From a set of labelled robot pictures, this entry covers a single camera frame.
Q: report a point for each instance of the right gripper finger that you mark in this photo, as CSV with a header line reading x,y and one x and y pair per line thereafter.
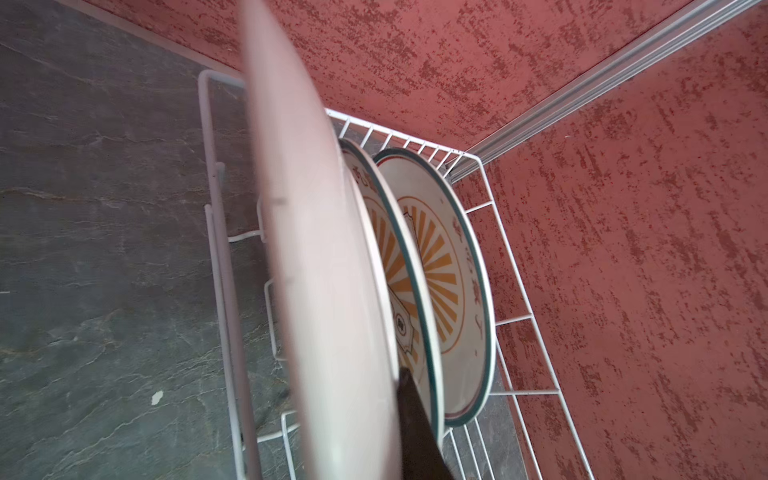
x,y
421,457

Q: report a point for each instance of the white round plate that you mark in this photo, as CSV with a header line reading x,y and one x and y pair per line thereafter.
x,y
456,279
411,306
330,316

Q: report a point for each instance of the white wire dish rack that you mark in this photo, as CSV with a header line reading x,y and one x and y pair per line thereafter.
x,y
371,135

